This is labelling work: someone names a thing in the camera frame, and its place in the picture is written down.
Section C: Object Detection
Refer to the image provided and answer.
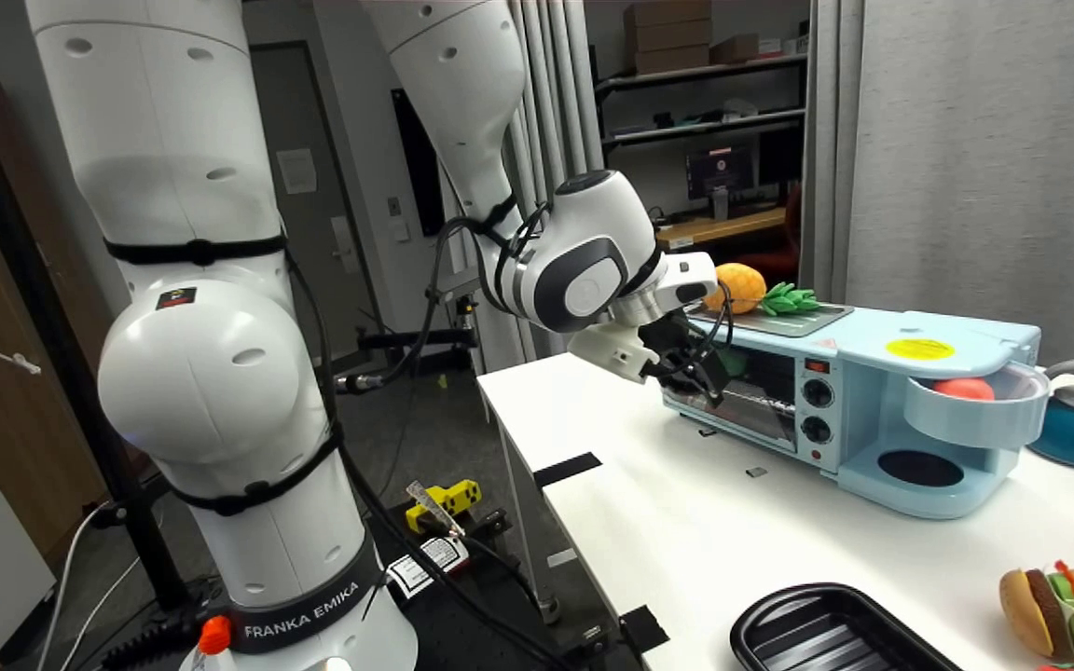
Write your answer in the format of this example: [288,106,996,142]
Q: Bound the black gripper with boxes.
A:
[632,311,739,412]

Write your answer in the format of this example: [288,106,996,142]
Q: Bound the clear oven door blue handle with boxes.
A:
[661,343,804,460]

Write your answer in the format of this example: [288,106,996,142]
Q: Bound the thin white stick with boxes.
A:
[0,336,46,382]

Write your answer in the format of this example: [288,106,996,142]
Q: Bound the dark oven grill plate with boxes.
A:
[734,301,857,343]

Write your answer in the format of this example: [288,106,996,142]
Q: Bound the light blue toy oven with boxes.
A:
[655,296,1051,522]

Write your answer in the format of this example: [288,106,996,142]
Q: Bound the translucent blue oven bowl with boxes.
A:
[901,363,1051,455]

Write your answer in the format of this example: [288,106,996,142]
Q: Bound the grey room door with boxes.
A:
[244,43,374,367]

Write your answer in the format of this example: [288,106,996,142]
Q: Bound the orange plush fruit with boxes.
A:
[699,263,773,322]

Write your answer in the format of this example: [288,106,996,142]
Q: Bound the green plush leaves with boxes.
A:
[758,281,826,322]

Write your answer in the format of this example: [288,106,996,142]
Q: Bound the black tape patch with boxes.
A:
[615,603,671,657]
[529,452,602,493]

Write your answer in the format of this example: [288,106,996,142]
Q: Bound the dark storage shelf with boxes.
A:
[590,0,811,288]

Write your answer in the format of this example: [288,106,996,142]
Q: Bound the red toy in bowl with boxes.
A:
[933,375,998,407]

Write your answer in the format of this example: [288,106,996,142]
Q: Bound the black plastic tray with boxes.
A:
[727,578,967,671]

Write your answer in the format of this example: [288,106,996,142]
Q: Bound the pale pleated curtain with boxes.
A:
[505,0,610,371]

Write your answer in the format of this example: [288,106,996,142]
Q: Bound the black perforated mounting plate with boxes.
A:
[348,496,645,671]

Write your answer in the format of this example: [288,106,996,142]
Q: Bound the cardboard box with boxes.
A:
[621,0,714,76]

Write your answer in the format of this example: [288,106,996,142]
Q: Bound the grey curtain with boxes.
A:
[840,0,1074,371]

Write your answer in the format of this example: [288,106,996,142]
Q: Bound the toy plush burger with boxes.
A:
[996,555,1074,668]

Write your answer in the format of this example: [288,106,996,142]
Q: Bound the black slanted stand pole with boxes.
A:
[0,33,181,611]

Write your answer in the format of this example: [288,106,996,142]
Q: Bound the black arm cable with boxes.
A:
[310,183,566,403]

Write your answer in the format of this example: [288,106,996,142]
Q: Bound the white floor cable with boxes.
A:
[31,496,129,671]

